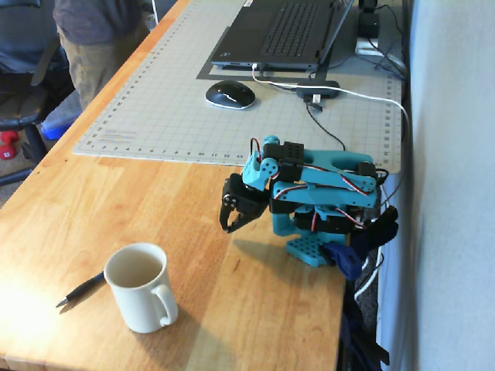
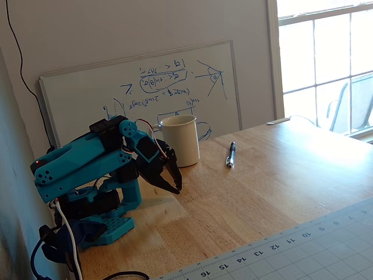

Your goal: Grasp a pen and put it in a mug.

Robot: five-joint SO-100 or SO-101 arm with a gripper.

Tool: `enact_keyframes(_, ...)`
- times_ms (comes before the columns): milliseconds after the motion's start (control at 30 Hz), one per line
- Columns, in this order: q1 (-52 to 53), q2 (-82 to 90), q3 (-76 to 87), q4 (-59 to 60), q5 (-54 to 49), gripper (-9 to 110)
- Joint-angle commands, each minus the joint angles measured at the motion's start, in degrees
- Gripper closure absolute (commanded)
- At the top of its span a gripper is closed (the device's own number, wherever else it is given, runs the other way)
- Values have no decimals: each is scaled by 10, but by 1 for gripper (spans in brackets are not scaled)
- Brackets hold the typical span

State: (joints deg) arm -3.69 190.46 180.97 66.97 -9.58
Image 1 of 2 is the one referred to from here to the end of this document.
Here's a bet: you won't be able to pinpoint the dark fabric bag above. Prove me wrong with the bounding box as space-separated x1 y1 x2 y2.
340 247 391 371

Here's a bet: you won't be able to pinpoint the dark blue table clamp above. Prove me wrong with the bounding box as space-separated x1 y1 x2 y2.
323 241 367 281

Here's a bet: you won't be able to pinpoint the white ceramic mug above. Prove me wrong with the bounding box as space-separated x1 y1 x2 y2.
103 242 179 334

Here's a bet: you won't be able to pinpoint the grey gridded cutting mat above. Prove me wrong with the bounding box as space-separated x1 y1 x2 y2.
72 0 403 177

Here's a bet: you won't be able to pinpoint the white usb cable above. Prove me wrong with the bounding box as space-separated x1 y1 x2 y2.
251 63 411 179

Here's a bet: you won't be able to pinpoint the tangled dark power cables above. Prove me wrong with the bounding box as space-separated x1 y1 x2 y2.
367 3 407 82

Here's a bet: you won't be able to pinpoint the black computer mouse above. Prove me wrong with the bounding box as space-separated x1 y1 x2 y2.
204 80 257 111

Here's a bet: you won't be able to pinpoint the black usb hub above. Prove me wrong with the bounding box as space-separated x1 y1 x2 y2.
295 80 341 100

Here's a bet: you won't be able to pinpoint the black power adapter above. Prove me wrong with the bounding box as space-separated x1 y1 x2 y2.
357 11 381 39

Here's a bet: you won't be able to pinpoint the red dumbbell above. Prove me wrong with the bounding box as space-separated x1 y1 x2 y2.
0 130 20 160

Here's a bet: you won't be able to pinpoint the thin black cable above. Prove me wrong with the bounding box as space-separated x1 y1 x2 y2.
303 94 347 151

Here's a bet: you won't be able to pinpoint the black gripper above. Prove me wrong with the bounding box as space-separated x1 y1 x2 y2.
219 172 271 234

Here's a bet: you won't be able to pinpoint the black office chair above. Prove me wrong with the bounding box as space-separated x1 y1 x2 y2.
0 0 74 186

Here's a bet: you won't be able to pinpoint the dark ballpoint pen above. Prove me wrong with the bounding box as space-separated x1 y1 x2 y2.
56 271 106 309

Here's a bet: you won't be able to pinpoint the person in grey shirt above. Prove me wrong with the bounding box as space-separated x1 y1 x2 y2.
52 0 155 111

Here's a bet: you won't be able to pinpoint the black laptop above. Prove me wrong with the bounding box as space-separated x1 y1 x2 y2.
210 0 355 71

